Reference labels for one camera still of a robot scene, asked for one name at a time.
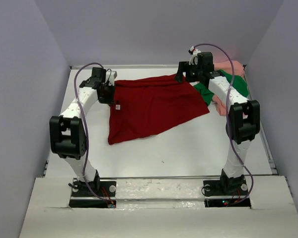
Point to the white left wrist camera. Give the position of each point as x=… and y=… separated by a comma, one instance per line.
x=110, y=77

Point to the aluminium right table rail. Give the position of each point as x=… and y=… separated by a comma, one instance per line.
x=259, y=159

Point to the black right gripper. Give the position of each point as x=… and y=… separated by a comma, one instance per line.
x=184, y=66

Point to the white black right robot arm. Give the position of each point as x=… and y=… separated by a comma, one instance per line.
x=242, y=120

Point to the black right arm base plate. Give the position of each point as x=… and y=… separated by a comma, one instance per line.
x=216, y=196

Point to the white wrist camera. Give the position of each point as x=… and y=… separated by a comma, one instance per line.
x=194, y=55
x=110, y=77

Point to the aluminium table rail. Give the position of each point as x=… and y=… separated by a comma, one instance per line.
x=45, y=169
x=259, y=159

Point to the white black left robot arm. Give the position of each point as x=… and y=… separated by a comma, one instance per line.
x=69, y=137

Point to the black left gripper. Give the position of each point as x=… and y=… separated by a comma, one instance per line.
x=110, y=100

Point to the red t-shirt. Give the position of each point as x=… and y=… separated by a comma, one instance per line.
x=150, y=106

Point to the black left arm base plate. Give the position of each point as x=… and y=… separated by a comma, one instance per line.
x=102, y=197

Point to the white front cover board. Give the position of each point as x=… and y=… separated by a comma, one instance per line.
x=161, y=208

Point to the aluminium left table rail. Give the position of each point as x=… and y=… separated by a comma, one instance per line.
x=45, y=169

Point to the green t-shirt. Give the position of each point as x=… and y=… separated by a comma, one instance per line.
x=219, y=86

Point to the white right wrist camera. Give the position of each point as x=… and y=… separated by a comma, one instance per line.
x=194, y=55

